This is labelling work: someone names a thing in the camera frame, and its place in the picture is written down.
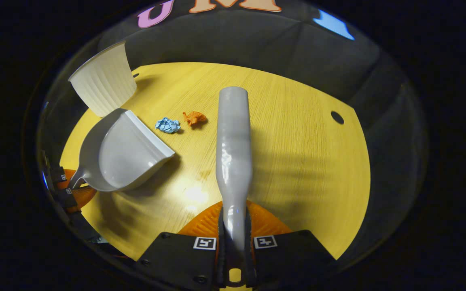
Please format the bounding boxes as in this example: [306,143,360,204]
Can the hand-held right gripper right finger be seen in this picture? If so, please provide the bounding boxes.
[247,201,337,287]

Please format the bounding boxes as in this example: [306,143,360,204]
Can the small grey broom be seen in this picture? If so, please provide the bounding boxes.
[216,86,253,283]

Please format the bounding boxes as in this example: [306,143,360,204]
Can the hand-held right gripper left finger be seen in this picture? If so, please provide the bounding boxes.
[138,201,222,290]

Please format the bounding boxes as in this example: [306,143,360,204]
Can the grey dustpan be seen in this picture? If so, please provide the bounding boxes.
[69,108,176,192]

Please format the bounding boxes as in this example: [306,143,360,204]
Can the white ribbed garbage bin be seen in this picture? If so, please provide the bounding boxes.
[68,40,137,118]

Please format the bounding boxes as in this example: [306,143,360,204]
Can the blue paper trash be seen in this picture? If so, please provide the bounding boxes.
[155,117,181,134]

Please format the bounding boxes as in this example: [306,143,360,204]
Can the orange paper trash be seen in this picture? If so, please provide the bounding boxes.
[182,111,208,127]

